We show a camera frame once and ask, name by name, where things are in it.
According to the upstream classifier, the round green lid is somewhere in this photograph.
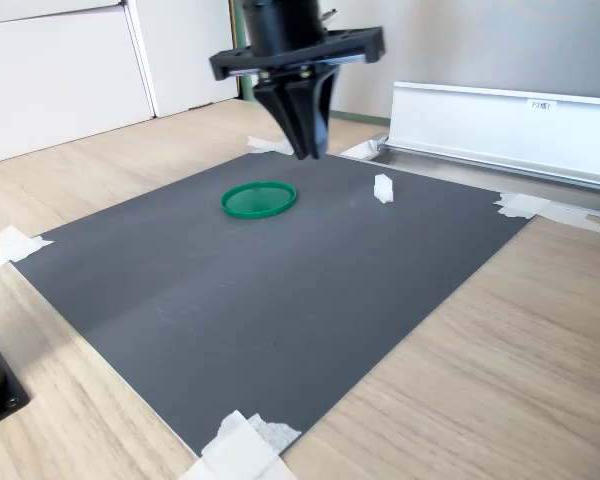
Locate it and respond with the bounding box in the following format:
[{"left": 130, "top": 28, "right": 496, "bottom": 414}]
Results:
[{"left": 220, "top": 179, "right": 298, "bottom": 220}]

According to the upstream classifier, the small white plastic terminal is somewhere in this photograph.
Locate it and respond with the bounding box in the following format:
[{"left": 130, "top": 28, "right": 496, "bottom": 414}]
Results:
[{"left": 373, "top": 173, "right": 396, "bottom": 205}]

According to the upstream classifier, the dark grey mat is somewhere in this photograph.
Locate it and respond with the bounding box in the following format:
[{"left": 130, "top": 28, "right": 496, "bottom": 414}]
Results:
[{"left": 13, "top": 149, "right": 534, "bottom": 457}]

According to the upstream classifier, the white tape cross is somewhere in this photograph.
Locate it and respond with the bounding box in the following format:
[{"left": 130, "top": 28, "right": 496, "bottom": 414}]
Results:
[
  {"left": 493, "top": 192, "right": 600, "bottom": 235},
  {"left": 246, "top": 134, "right": 301, "bottom": 156},
  {"left": 177, "top": 408, "right": 304, "bottom": 480},
  {"left": 0, "top": 224, "right": 55, "bottom": 275}
]

